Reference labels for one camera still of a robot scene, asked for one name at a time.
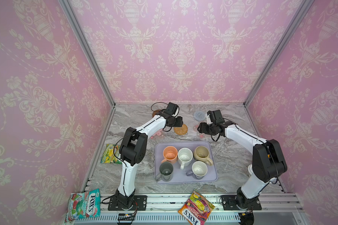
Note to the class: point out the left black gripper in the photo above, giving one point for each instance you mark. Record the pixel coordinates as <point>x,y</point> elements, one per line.
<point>180,122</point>

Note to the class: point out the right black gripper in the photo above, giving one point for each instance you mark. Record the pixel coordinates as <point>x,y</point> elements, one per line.
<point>203,128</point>

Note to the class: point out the woven rattan round coaster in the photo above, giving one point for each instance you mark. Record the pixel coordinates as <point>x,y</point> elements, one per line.
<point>181,130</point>

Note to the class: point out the light blue knitted coaster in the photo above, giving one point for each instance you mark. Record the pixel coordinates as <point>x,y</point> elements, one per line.
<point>199,115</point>

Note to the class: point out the brown wooden round coaster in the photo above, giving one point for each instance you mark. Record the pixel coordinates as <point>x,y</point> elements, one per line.
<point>155,113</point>

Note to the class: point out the beige yellow mug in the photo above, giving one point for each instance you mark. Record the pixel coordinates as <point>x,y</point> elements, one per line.
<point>201,153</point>

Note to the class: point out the pink flower coaster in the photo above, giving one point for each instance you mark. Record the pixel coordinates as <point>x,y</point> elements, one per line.
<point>157,135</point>
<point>198,134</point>

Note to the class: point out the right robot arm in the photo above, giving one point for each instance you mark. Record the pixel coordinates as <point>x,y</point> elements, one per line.
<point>268,161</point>

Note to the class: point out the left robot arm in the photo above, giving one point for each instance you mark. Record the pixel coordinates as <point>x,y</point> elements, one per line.
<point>133,149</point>

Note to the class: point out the peach pink mug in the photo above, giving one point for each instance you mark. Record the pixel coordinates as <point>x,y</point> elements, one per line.
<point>170,154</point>

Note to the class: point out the white speckled mug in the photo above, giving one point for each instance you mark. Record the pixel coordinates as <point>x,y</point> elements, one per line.
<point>185,156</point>

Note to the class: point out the lavender plastic tray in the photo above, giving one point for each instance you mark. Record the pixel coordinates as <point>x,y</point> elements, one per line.
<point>179,176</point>

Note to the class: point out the lavender mug white inside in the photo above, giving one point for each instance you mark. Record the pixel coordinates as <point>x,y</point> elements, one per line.
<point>198,171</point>

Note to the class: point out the grey green mug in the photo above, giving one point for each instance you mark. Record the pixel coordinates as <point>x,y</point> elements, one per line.
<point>165,172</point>

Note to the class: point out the white lidded cup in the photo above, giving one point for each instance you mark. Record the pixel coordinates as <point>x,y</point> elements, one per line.
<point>250,170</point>

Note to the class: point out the yellow green Fox's candy bag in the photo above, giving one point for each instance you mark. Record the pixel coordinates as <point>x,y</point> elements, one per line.
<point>111,154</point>

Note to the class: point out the red Fox's candy bag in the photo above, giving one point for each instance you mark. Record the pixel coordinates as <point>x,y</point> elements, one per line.
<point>196,209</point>

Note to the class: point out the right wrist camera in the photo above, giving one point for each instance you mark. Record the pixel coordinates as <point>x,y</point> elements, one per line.
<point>214,117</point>

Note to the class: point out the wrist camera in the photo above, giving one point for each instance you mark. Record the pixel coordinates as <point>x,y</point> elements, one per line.
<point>172,109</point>
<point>214,117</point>

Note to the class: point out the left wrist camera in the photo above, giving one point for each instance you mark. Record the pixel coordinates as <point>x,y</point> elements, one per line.
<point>172,109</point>

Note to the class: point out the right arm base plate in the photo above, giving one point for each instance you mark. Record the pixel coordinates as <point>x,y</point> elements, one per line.
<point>228,202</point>

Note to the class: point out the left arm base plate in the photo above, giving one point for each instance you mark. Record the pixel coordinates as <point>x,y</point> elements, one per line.
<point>138,203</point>

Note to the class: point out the aluminium front rail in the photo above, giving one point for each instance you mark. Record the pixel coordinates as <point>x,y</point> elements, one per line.
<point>162,209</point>

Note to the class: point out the right aluminium corner post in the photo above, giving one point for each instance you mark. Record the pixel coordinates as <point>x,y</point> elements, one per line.
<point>287,35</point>

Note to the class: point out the aluminium corner post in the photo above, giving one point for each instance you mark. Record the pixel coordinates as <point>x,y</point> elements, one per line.
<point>287,35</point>
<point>79,33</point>

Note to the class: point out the left aluminium corner post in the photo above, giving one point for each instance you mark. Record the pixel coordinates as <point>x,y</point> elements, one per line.
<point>79,33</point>

